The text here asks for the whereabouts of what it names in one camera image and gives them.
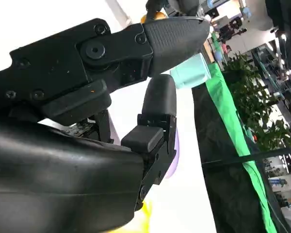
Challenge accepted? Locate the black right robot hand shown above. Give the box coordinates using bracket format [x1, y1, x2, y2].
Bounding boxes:
[0, 17, 210, 233]

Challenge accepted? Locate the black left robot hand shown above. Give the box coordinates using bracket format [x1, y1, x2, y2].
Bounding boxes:
[145, 0, 166, 18]

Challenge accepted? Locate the orange and white bread roll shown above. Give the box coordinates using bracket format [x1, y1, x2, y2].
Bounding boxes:
[133, 200, 153, 233]
[140, 11, 166, 24]

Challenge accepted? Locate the pale green mug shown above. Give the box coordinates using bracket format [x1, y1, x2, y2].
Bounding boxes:
[169, 53, 212, 89]

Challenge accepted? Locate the person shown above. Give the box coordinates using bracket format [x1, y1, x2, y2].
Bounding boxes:
[222, 41, 234, 58]

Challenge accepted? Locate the lilac plate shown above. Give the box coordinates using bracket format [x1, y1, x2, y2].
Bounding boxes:
[165, 128, 180, 181]

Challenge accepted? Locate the green potted plant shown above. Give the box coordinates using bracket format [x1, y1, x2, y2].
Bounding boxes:
[222, 52, 291, 151]

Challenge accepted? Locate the green cloth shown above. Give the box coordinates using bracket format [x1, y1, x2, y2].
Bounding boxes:
[205, 62, 282, 233]

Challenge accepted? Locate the black cloth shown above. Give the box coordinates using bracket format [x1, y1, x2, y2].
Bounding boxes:
[191, 83, 279, 233]

